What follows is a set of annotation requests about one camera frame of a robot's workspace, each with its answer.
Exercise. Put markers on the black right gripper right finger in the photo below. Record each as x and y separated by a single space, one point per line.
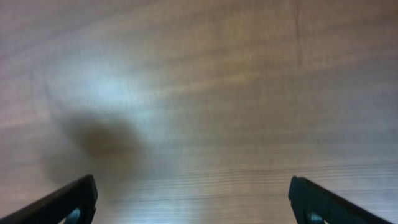
312 204

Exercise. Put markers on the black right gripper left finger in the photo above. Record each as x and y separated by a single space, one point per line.
73 203

